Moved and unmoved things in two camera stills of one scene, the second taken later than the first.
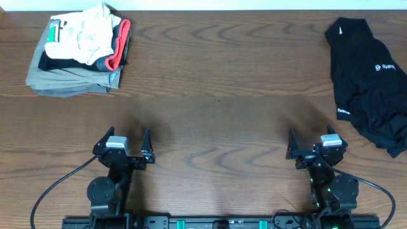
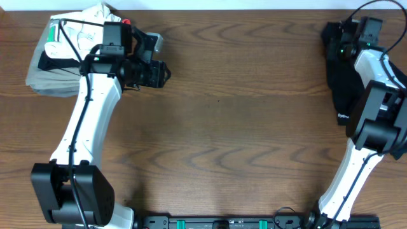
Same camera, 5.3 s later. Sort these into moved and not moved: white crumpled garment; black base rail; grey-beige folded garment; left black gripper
Moved: left black gripper
Not moved: black base rail; white crumpled garment; grey-beige folded garment
